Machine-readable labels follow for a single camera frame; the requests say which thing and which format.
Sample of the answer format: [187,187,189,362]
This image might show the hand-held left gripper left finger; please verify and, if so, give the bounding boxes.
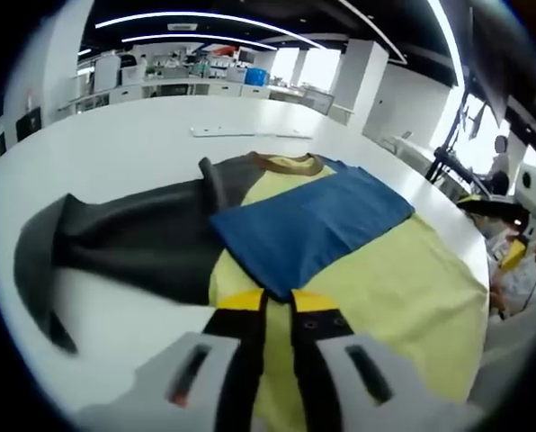
[76,290,269,432]

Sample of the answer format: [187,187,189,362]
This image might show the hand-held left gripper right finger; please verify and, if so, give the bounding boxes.
[290,291,431,432]

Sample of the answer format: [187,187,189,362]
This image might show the yellow blue black garment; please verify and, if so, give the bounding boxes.
[13,151,491,432]

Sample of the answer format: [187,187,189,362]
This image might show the desk monitor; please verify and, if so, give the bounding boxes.
[460,94,487,140]

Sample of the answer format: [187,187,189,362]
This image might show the person's grey trousers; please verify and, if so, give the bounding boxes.
[469,287,536,406]

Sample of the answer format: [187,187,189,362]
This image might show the hanging dark screen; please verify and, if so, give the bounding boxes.
[469,0,522,128]

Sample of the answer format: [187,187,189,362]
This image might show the bright ceiling light strip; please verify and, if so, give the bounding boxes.
[424,0,469,91]

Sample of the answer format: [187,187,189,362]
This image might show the narrow white pillar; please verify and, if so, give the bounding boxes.
[330,39,389,125]

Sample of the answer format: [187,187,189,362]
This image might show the grey mesh office chair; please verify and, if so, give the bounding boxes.
[303,87,337,116]

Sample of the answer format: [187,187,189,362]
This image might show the blue storage box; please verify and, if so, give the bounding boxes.
[244,67,270,86]

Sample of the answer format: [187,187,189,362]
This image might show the white office desk row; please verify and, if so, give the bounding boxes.
[56,73,337,114]

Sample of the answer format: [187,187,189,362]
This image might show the short ceiling light strip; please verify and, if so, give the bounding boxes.
[121,33,279,51]

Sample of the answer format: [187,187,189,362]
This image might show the long ceiling light strip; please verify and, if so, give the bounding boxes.
[94,11,327,49]

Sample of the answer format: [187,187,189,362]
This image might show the wide white pillar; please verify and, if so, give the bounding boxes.
[40,0,94,122]

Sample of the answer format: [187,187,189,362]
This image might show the black frame desk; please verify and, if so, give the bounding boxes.
[427,145,495,195]

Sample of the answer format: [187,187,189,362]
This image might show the white table cable cover strip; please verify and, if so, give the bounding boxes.
[190,126,315,140]

